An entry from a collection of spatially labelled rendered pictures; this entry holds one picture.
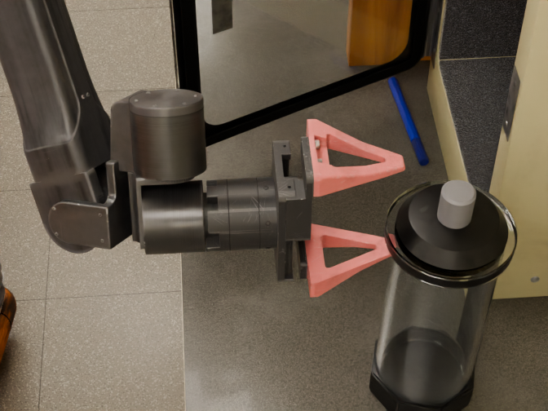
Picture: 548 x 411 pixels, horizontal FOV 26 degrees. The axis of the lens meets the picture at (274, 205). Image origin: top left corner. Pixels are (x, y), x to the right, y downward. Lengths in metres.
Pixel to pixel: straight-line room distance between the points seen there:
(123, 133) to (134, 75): 1.96
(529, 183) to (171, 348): 1.34
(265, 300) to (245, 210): 0.31
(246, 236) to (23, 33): 0.23
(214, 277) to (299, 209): 0.35
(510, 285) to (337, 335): 0.18
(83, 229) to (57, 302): 1.49
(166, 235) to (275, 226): 0.08
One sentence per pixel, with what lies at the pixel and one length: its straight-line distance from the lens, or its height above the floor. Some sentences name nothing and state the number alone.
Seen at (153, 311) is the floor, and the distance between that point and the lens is 2.39.
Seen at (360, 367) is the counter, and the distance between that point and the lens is 1.17.
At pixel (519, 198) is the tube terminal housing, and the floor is 1.09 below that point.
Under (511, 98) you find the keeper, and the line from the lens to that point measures 1.05.
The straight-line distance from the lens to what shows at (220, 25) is 1.17.
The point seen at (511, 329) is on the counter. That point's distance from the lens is 1.22.
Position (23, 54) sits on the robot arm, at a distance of 0.94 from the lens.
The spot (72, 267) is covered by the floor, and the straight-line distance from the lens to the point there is 2.48.
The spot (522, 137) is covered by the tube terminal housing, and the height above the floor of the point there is 1.17.
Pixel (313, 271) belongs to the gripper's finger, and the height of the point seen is 1.15.
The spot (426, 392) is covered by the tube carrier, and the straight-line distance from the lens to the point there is 1.10.
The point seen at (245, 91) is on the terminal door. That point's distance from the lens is 1.27.
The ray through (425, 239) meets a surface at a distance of 0.96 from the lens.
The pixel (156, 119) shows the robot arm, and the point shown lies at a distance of 0.89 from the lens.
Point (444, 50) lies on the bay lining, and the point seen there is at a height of 1.03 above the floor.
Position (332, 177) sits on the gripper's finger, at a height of 1.26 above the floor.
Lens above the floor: 1.90
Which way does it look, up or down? 48 degrees down
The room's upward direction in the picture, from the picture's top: straight up
